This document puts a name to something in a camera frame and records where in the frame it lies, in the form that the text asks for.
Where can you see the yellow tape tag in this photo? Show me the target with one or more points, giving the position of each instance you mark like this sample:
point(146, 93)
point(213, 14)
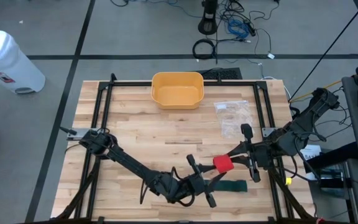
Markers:
point(288, 181)

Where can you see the black keyboard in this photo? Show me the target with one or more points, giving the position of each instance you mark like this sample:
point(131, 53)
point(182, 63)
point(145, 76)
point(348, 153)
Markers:
point(222, 74)

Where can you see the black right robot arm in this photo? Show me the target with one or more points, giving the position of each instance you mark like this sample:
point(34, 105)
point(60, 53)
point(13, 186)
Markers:
point(306, 119)

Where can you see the dark green elastic bandage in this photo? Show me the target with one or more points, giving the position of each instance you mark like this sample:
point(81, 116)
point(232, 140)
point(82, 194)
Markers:
point(233, 186)

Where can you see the grey metal base plate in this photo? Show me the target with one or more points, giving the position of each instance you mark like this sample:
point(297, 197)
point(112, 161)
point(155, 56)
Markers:
point(267, 132)
point(75, 137)

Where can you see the clear plastic zip bag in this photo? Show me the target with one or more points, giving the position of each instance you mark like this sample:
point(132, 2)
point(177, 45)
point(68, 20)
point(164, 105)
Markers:
point(232, 115)

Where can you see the yellow plastic bin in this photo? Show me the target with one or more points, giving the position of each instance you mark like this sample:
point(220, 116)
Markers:
point(177, 96)

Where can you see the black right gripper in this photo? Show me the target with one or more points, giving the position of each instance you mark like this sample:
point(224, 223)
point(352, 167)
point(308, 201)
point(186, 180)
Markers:
point(258, 154)

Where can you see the white printed paper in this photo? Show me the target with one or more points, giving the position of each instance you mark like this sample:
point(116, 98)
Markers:
point(311, 154)

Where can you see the black stand base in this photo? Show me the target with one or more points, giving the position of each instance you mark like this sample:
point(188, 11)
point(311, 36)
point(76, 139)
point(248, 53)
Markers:
point(208, 26)

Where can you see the black flat bar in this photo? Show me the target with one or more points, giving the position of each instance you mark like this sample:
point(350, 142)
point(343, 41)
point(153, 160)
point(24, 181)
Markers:
point(337, 157)

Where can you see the white plastic trash can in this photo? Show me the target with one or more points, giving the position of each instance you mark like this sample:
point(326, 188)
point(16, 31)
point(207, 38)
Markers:
point(5, 59)

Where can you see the small red tag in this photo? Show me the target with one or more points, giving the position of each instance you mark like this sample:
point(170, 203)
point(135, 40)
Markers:
point(320, 220)

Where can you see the red elastic bandage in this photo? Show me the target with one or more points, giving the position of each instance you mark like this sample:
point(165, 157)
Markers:
point(223, 164)

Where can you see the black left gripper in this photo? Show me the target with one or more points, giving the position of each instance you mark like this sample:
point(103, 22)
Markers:
point(199, 185)

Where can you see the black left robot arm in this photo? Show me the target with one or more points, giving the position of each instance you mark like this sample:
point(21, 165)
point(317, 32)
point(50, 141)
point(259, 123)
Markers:
point(129, 161)

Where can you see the black metal table frame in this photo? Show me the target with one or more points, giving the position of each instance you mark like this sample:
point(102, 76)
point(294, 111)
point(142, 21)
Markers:
point(126, 83)

